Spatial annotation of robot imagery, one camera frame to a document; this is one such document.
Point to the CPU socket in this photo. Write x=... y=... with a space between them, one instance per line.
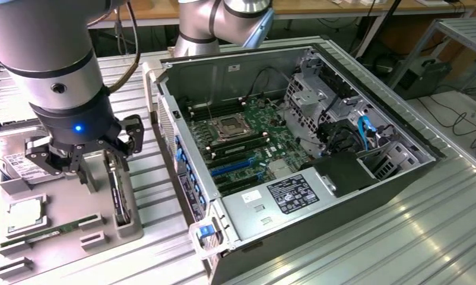
x=228 y=127

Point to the blue case release latch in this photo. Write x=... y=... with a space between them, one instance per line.
x=206 y=231

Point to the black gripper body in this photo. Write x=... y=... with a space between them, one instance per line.
x=79 y=124

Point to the open black PC case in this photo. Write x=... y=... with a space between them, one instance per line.
x=340 y=213

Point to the installed RAM stick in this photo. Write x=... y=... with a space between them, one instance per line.
x=238 y=145

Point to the silver CPU chip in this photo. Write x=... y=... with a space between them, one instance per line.
x=27 y=215

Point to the green motherboard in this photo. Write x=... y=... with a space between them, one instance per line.
x=258 y=148

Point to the hard disk drive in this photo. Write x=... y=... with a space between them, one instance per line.
x=18 y=166

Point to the blue expansion slot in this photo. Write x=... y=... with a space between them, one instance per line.
x=231 y=167

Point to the grey parts rack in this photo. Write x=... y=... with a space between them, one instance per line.
x=63 y=213

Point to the silver chipset heatsink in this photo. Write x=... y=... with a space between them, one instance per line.
x=280 y=167

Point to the black floor device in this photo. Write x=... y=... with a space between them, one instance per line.
x=423 y=77

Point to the silver drive bay cage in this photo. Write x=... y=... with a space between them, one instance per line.
x=312 y=98

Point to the graphics card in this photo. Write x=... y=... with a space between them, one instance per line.
x=118 y=190

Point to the wooden desk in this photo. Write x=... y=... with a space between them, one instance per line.
x=340 y=7

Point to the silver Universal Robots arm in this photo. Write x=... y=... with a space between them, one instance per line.
x=43 y=44

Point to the grey power supply unit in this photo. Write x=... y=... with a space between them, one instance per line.
x=278 y=205

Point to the metal slat table frame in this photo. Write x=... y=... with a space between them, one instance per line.
x=455 y=38

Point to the green RAM stick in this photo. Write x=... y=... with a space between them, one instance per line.
x=51 y=231

